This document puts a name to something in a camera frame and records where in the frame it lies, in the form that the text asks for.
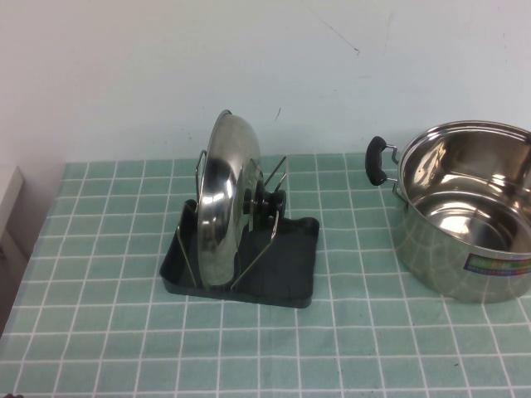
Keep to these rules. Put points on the white cabinet box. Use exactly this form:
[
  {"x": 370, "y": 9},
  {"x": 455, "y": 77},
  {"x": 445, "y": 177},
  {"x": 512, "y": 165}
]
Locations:
[{"x": 10, "y": 207}]

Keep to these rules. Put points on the green tile pattern tablecloth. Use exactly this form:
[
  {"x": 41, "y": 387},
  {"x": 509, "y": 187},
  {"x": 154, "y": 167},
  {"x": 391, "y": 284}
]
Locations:
[{"x": 290, "y": 352}]

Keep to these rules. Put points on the stainless steel pot lid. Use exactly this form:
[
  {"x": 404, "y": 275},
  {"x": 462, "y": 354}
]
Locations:
[{"x": 224, "y": 186}]

